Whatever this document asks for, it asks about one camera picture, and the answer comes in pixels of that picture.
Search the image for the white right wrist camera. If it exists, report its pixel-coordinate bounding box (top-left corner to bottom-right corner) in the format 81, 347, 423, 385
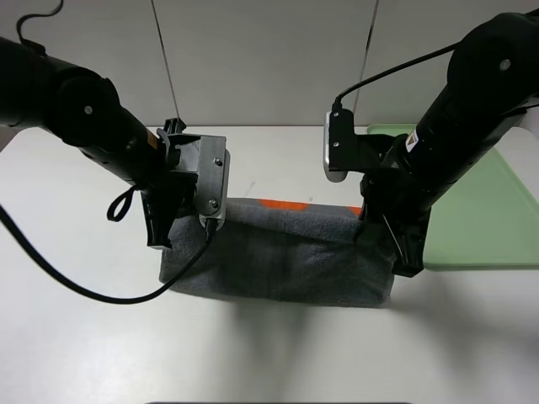
323, 109, 358, 183

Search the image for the black left camera cable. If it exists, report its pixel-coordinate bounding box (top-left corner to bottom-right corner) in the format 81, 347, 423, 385
0, 184, 218, 304

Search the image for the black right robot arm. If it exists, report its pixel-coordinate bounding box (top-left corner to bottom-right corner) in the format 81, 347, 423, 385
359, 12, 538, 278

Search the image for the grey towel with orange pattern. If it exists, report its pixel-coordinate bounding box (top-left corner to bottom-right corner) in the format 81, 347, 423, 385
171, 199, 395, 307

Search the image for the black camera cable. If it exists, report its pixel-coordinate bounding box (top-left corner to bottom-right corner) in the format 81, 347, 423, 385
0, 184, 218, 304
333, 40, 460, 113

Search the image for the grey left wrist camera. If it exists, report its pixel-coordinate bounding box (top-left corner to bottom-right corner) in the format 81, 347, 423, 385
171, 134, 230, 226

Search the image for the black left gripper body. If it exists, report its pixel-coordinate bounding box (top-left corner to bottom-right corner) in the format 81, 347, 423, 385
141, 118, 195, 220

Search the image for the light green plastic tray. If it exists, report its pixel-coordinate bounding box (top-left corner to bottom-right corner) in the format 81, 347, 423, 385
365, 122, 539, 271

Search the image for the black right camera cable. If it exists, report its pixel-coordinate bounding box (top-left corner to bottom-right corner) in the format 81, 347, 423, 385
333, 40, 460, 113

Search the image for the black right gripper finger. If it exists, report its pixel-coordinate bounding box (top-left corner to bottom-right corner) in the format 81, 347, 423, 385
382, 216, 424, 277
354, 201, 383, 243

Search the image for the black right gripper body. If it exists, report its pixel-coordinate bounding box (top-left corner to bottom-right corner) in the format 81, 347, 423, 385
360, 134, 432, 240

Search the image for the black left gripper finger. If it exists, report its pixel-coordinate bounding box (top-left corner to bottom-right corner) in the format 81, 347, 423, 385
145, 197, 179, 250

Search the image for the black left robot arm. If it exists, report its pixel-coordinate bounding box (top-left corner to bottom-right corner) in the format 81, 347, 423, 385
1, 39, 196, 249

